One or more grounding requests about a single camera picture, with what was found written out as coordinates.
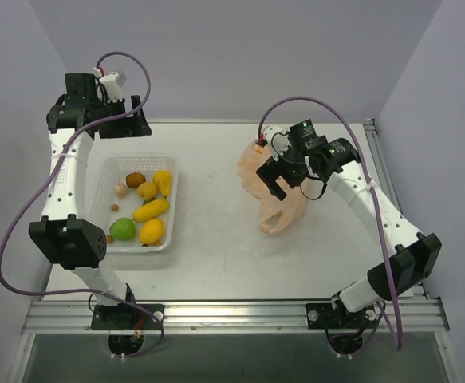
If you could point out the long yellow fake fruit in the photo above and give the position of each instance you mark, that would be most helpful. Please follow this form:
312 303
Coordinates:
150 210

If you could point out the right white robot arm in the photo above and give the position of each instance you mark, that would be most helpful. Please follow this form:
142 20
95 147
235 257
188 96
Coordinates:
298 153

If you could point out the yellow fake pear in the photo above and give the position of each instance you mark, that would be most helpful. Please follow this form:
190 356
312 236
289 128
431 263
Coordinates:
163 181

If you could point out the orange plastic bag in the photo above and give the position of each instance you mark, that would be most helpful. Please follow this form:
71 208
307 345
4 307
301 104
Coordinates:
274 215

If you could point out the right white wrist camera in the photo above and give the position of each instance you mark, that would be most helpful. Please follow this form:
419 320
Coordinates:
276 138

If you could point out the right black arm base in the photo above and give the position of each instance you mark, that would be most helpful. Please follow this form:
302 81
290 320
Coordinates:
327 316

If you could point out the aluminium front rail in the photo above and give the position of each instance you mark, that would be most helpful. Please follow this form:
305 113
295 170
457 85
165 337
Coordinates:
261 317

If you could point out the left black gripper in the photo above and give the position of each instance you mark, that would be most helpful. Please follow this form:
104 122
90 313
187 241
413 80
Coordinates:
120 120

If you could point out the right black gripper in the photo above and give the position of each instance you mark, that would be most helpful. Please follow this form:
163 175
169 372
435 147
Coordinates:
281 171

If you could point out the yellow fake mango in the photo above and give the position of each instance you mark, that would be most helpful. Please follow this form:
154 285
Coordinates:
152 231

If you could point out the beige fake garlic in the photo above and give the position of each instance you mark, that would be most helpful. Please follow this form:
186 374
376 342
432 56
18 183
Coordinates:
121 189

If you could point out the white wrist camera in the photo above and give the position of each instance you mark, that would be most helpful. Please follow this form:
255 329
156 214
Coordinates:
109 85
276 138

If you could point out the white plastic basket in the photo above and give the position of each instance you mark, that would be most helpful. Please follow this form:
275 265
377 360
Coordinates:
113 169

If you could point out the orange fake round fruit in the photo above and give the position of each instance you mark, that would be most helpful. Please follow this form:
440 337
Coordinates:
147 190

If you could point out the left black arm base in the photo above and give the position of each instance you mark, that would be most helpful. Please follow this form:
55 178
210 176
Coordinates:
121 317

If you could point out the green fake guava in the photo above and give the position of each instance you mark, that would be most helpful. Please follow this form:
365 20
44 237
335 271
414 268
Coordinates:
123 229

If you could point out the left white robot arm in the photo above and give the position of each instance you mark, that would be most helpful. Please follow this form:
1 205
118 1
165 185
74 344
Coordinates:
92 106

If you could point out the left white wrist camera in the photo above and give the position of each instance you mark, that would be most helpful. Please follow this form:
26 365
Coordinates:
109 85

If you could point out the brown fake kiwi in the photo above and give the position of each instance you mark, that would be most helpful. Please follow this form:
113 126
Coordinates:
134 180

